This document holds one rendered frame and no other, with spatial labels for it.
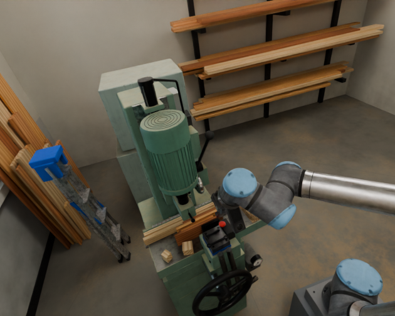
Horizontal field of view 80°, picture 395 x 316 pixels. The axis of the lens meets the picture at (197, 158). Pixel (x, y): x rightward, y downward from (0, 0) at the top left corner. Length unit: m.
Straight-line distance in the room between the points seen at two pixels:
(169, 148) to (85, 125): 2.69
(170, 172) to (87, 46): 2.45
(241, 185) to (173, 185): 0.34
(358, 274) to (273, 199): 0.58
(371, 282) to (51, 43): 3.24
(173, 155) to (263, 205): 0.36
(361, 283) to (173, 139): 0.88
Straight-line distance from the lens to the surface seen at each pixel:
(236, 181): 0.68
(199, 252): 1.16
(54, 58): 3.24
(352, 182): 0.79
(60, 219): 2.46
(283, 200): 0.72
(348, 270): 1.18
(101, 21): 3.11
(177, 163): 0.88
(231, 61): 2.95
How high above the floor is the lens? 1.88
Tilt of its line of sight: 36 degrees down
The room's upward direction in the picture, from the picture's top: 10 degrees counter-clockwise
